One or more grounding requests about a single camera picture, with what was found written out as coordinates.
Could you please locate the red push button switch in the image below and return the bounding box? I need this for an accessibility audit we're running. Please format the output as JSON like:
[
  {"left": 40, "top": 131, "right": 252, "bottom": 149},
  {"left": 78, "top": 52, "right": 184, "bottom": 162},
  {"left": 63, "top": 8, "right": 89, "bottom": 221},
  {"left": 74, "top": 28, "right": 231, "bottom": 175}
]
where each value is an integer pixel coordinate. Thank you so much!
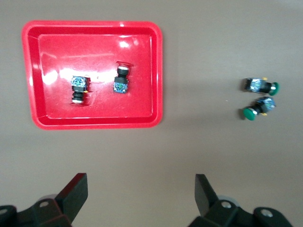
[
  {"left": 70, "top": 75, "right": 92, "bottom": 106},
  {"left": 112, "top": 61, "right": 133, "bottom": 94}
]

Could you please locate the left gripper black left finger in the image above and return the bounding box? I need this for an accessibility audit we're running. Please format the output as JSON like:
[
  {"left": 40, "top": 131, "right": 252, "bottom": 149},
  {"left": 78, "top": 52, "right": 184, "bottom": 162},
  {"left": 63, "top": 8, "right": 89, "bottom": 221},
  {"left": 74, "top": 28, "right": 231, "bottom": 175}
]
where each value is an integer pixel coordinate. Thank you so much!
[{"left": 23, "top": 172, "right": 89, "bottom": 227}]

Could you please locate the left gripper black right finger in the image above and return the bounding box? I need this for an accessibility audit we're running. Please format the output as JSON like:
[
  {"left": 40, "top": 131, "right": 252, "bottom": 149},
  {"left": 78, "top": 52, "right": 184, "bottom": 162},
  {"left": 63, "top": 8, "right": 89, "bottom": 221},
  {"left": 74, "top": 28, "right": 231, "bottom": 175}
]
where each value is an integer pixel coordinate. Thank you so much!
[{"left": 189, "top": 174, "right": 240, "bottom": 227}]

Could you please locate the red plastic tray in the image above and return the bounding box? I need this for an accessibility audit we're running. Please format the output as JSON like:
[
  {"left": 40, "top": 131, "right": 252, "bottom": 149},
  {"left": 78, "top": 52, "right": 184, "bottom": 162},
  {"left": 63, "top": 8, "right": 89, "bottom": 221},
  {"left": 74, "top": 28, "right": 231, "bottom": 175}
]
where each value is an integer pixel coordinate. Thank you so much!
[{"left": 21, "top": 20, "right": 164, "bottom": 131}]

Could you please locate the green push button switch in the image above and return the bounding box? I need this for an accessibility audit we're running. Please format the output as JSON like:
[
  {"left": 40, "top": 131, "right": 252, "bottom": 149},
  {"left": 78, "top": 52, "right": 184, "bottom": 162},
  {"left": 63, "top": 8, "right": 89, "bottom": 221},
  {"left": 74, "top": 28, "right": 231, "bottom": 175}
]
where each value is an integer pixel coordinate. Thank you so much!
[
  {"left": 243, "top": 77, "right": 281, "bottom": 96},
  {"left": 241, "top": 96, "right": 277, "bottom": 120}
]

